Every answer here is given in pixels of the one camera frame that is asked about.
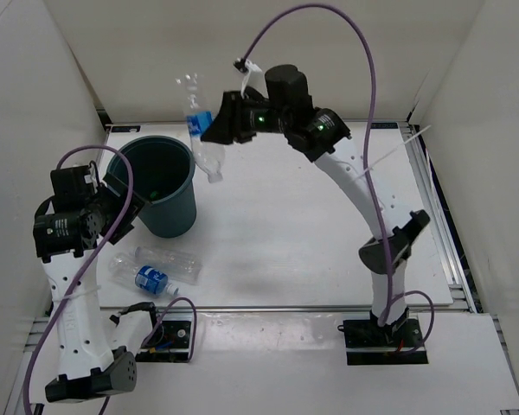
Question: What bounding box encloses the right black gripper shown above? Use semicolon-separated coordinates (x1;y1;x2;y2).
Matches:
201;93;291;147

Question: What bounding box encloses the blue label plastic bottle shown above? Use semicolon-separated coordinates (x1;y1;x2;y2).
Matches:
176;73;225;183

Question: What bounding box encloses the clear unlabelled plastic bottle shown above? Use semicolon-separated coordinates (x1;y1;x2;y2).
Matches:
132;246;202;285

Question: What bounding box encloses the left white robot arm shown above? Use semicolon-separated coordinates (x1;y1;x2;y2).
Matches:
33;163;164;403

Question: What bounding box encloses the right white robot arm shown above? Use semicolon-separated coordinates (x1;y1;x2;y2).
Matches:
201;64;430;346

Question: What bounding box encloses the dark teal plastic bin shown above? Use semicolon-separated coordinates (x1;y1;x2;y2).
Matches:
120;136;196;238

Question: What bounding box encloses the crushed blue label bottle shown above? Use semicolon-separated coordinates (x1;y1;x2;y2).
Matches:
108;253;179;298

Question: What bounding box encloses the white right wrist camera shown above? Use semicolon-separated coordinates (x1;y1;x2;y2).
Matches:
234;58;263;96

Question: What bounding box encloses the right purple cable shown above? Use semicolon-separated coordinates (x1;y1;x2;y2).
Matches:
240;2;435;356

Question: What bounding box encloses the purple cable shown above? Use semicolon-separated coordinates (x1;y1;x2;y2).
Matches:
22;144;197;415
240;2;435;356

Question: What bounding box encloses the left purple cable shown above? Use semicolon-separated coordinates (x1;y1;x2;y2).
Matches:
22;144;197;415

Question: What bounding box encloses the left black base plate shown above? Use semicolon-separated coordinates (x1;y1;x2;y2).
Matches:
136;297;198;363

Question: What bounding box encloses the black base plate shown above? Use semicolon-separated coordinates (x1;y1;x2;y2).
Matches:
337;317;429;366
136;297;198;363

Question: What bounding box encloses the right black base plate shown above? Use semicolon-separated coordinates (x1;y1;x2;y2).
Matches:
337;317;429;366

